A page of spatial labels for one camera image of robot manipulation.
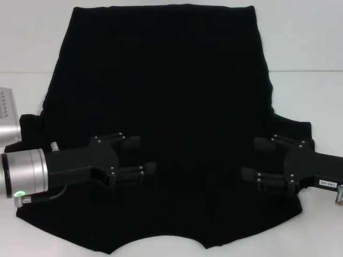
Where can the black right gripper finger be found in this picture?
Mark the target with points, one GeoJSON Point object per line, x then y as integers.
{"type": "Point", "coordinates": [270, 182]}
{"type": "Point", "coordinates": [264, 144]}

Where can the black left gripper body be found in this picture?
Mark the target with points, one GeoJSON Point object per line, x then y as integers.
{"type": "Point", "coordinates": [75, 166]}

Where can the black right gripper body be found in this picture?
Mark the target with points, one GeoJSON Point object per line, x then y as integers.
{"type": "Point", "coordinates": [313, 168]}

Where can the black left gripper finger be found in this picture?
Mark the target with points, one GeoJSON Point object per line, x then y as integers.
{"type": "Point", "coordinates": [131, 142]}
{"type": "Point", "coordinates": [128, 174]}

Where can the black shirt with FREE print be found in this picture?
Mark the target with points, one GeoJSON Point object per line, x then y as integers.
{"type": "Point", "coordinates": [171, 88]}

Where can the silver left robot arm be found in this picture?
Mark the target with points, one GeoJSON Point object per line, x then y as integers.
{"type": "Point", "coordinates": [24, 171]}

